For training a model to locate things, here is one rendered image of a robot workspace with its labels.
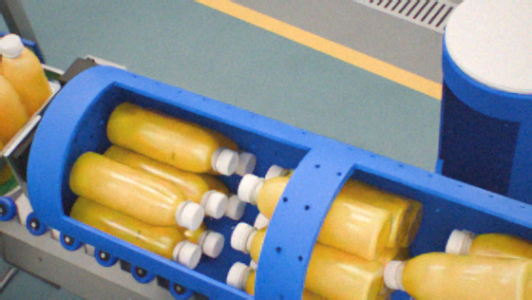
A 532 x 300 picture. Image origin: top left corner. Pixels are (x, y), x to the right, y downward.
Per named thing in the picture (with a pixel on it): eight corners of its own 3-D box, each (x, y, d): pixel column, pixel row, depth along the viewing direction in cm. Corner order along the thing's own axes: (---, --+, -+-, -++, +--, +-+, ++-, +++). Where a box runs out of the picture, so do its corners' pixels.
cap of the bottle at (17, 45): (2, 57, 159) (-2, 50, 158) (2, 44, 162) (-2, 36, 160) (22, 53, 159) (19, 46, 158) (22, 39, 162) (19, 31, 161)
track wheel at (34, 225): (45, 216, 149) (52, 214, 151) (25, 208, 151) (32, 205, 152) (41, 240, 150) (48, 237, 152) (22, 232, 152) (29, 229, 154)
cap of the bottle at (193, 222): (177, 223, 128) (187, 227, 128) (188, 198, 129) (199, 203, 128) (187, 229, 132) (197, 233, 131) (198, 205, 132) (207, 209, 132)
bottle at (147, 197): (61, 187, 134) (169, 232, 126) (81, 144, 135) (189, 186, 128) (84, 198, 141) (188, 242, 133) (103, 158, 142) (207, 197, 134)
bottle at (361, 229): (376, 269, 120) (250, 220, 127) (396, 221, 121) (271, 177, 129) (369, 253, 113) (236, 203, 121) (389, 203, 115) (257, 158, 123)
